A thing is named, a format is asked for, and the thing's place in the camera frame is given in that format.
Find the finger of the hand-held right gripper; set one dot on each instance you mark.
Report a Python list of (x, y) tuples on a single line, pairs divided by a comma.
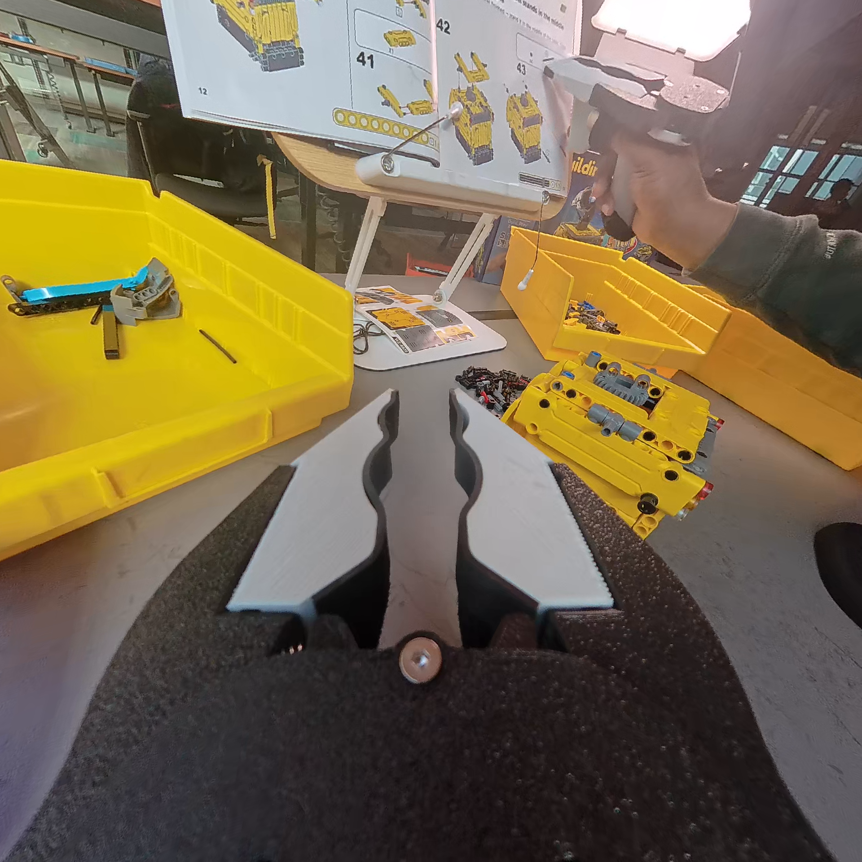
[(592, 74)]

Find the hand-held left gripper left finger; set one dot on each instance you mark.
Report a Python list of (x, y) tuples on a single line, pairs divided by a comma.
[(310, 539)]

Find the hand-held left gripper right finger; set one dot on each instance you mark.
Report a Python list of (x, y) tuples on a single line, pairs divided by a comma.
[(532, 539)]

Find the yellow black lego truck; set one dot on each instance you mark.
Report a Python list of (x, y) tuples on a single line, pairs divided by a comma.
[(592, 458)]

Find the yellow lego beam assembly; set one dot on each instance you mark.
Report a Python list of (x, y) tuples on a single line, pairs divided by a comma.
[(613, 421)]

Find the lego instruction booklet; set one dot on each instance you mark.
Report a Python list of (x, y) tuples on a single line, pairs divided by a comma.
[(303, 67)]

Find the person's right forearm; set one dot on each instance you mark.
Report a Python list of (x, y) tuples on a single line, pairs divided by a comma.
[(774, 269)]

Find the pile of small lego parts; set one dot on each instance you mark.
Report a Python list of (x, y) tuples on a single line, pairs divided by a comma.
[(491, 387)]

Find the black lego axle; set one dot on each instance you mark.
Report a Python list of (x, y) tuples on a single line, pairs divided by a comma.
[(217, 346)]

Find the dark lego pieces heap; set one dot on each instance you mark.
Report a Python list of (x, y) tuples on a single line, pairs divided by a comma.
[(592, 320)]

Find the printed lego leaflet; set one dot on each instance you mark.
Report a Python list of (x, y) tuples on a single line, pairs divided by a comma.
[(417, 323)]

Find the small blue black lego piece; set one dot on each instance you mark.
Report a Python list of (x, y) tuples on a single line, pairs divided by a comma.
[(81, 291)]

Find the person's right hand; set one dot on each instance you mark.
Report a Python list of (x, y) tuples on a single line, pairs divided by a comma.
[(673, 195)]

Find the blue toy kit box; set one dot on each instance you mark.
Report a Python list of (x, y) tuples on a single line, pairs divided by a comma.
[(579, 202)]

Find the yellow plastic bin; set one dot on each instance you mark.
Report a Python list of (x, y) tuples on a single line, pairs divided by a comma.
[(539, 289), (168, 417)]

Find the white stand leg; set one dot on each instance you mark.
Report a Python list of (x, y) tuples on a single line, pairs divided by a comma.
[(468, 252)]

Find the metal page holder clip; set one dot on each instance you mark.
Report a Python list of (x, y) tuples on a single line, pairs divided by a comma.
[(389, 161)]

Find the nested yellow bins stack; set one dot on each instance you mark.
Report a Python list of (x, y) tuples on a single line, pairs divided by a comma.
[(774, 377)]

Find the black padded wrist rest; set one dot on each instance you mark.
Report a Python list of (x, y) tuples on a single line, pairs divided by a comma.
[(842, 572)]

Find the black office chair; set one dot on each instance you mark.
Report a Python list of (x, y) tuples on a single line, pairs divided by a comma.
[(202, 182)]

